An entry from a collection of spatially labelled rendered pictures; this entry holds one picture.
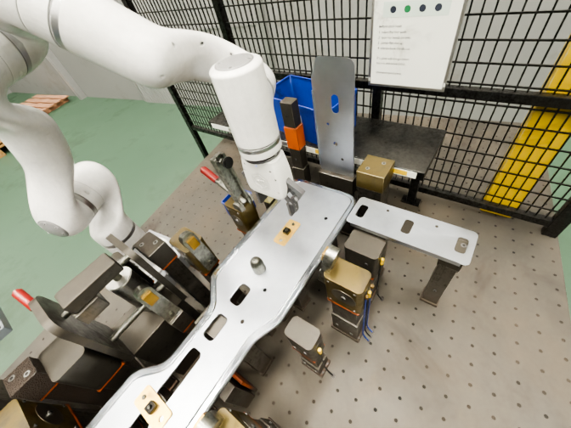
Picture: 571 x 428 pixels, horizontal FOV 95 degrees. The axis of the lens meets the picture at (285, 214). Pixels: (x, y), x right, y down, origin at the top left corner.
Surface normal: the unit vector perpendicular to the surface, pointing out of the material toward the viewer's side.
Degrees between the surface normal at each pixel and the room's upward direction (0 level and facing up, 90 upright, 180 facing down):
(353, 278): 0
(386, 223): 0
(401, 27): 90
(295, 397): 0
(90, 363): 90
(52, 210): 71
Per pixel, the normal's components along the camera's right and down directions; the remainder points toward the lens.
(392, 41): -0.56, 0.69
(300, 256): -0.19, -0.64
